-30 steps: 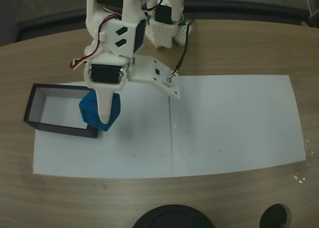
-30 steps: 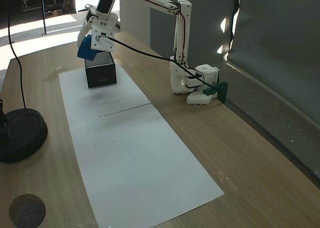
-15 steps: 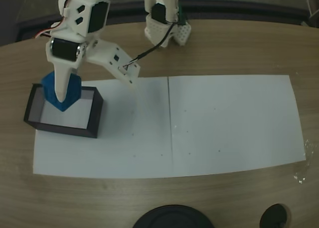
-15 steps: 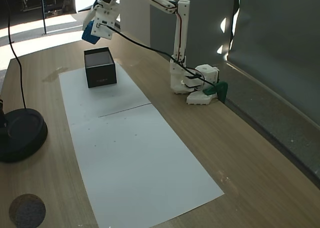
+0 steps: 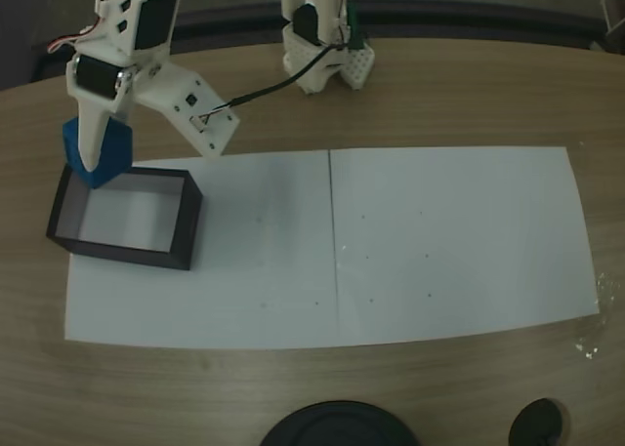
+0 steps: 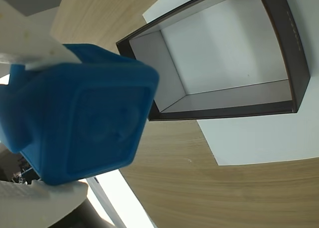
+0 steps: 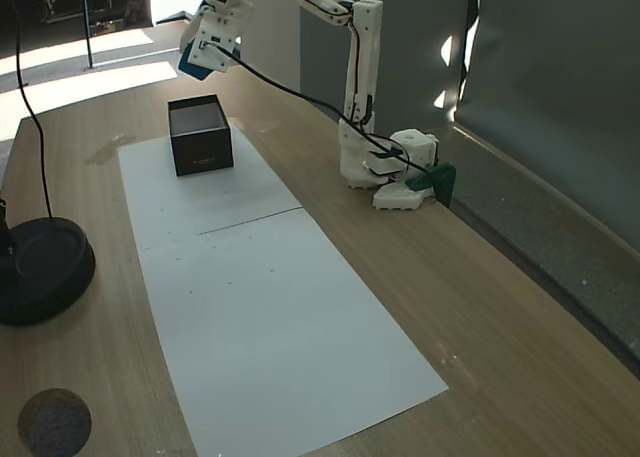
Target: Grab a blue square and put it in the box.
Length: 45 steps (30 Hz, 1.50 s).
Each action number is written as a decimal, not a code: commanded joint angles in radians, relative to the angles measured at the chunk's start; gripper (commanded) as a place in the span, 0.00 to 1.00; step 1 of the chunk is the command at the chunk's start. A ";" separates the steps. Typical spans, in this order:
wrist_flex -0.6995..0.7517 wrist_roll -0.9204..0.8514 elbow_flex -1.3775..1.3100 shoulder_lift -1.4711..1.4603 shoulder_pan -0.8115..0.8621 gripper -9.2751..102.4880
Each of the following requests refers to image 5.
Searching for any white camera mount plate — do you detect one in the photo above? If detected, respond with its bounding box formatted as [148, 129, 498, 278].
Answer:
[136, 64, 241, 158]

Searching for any blue cube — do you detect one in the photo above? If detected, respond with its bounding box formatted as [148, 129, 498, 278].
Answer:
[62, 116, 134, 189]

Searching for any dark round disc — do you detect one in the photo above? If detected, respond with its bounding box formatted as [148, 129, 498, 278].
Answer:
[507, 397, 572, 446]

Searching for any dark open box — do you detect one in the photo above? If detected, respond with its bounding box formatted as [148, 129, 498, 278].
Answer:
[45, 165, 204, 272]

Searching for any black round stand base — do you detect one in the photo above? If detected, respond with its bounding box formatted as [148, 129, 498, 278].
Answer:
[257, 399, 417, 446]

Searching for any grey metal frame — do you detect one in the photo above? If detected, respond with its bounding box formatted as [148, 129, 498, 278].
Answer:
[599, 0, 625, 55]

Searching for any black camera cable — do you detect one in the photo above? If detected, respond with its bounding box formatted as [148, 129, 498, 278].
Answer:
[199, 43, 343, 123]

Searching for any white paper sheet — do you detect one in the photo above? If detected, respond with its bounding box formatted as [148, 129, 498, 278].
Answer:
[329, 145, 601, 347]
[64, 151, 339, 350]

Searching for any green table clamp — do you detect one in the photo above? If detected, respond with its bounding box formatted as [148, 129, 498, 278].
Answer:
[346, 4, 367, 50]

